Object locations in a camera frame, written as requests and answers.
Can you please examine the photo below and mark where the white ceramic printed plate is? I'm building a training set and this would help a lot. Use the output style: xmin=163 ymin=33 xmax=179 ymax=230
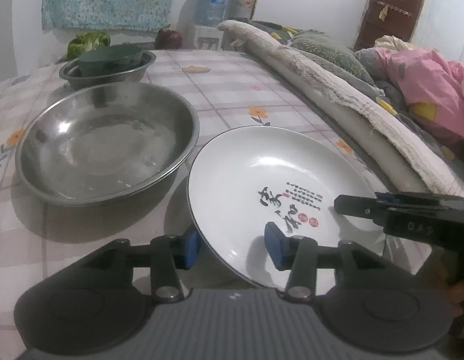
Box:
xmin=187 ymin=126 xmax=386 ymax=290

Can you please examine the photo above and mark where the steel bowl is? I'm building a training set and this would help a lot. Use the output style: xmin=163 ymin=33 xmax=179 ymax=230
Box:
xmin=58 ymin=50 xmax=156 ymax=90

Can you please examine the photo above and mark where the dark green ceramic bowl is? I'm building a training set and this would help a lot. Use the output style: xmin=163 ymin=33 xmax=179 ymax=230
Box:
xmin=77 ymin=44 xmax=144 ymax=76

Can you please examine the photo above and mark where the right hand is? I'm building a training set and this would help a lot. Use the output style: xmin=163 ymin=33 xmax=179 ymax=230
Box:
xmin=416 ymin=248 xmax=464 ymax=318

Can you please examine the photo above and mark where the cream rolled blanket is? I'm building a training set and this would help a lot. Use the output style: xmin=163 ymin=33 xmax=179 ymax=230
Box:
xmin=218 ymin=20 xmax=464 ymax=197

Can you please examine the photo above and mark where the plaid floral tablecloth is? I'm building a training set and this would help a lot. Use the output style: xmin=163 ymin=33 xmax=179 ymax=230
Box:
xmin=0 ymin=47 xmax=435 ymax=360

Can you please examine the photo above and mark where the pink bedding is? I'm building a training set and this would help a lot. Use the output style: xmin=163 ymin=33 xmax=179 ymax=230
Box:
xmin=374 ymin=47 xmax=464 ymax=146

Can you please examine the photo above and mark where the large steel basin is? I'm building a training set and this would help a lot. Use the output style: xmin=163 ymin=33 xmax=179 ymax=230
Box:
xmin=16 ymin=82 xmax=199 ymax=207

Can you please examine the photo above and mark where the grey patterned pillow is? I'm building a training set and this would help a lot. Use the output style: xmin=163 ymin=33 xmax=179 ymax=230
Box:
xmin=289 ymin=30 xmax=374 ymax=86

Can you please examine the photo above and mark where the brown wooden cabinet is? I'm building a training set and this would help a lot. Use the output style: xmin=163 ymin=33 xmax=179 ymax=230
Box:
xmin=355 ymin=0 xmax=424 ymax=50

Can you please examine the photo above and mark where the white water dispenser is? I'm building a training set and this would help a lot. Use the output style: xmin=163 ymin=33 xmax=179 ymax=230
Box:
xmin=183 ymin=25 xmax=224 ymax=51

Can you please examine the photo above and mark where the green leafy cabbage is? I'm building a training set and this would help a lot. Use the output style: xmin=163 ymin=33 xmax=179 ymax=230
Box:
xmin=66 ymin=31 xmax=111 ymax=60

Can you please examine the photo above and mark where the blue water jug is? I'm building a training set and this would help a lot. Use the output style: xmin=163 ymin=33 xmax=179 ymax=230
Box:
xmin=194 ymin=0 xmax=227 ymax=27

